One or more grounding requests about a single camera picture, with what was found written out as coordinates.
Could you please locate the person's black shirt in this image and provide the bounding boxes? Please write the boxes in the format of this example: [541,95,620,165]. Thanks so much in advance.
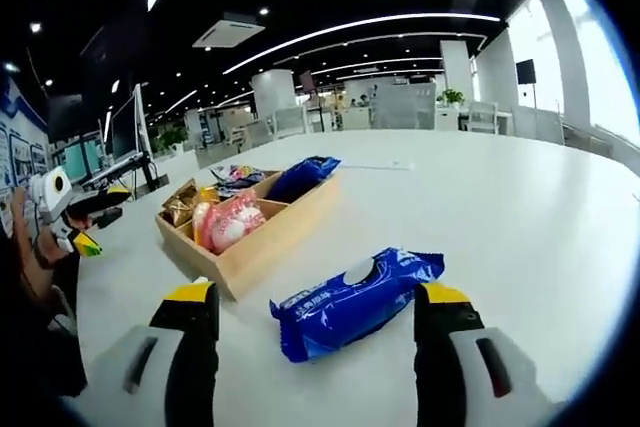
[0,236,89,398]

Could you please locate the white cabinet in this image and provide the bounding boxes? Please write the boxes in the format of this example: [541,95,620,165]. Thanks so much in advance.
[342,105,371,131]

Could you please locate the black monitor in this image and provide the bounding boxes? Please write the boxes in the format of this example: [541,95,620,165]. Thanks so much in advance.
[47,94,84,143]

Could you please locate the narrow bright window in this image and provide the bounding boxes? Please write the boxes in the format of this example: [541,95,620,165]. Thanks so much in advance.
[507,0,564,113]

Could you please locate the wide bright window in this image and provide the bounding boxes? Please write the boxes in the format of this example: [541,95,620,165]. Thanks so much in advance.
[549,0,640,143]

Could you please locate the person's left hand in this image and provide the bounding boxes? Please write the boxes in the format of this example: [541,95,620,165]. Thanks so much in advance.
[32,229,77,269]

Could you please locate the white table cable cover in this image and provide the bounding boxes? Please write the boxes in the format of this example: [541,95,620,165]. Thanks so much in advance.
[339,160,414,171]

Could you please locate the wooden divided container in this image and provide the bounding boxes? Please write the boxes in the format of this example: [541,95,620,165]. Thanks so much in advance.
[154,169,344,302]

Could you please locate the white table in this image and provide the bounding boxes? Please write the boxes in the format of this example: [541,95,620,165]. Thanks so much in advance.
[74,129,640,427]

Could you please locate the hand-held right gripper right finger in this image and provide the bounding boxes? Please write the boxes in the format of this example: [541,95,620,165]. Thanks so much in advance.
[412,281,554,427]

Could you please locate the silver laptop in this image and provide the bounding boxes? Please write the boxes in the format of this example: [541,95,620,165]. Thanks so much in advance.
[79,84,154,183]

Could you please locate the black laptop stand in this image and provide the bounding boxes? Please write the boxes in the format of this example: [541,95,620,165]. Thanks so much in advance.
[132,156,169,193]

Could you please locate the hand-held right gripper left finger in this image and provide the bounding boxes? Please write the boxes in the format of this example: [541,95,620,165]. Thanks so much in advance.
[58,281,221,427]

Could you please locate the large potted plant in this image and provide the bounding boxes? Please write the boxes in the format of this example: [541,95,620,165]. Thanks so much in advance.
[158,126,189,153]

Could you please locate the curved ceiling light strip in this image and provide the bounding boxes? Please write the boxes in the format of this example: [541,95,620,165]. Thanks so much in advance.
[222,13,501,76]

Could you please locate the blue cookie pack white print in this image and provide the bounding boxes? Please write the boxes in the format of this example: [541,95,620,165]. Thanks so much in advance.
[268,246,446,365]

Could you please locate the blue white wall poster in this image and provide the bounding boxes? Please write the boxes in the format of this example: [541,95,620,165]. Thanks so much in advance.
[0,76,51,228]

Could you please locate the teal panel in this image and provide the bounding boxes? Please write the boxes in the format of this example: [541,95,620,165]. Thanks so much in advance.
[62,139,104,183]

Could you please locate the frosted desk partition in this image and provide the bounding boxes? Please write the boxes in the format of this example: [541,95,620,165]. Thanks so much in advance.
[372,83,437,131]

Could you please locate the dark blue cookie pack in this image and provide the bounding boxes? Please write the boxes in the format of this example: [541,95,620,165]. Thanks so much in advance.
[263,155,343,204]

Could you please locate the ceiling air conditioner unit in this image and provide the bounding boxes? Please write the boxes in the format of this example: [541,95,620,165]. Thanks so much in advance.
[192,10,266,49]

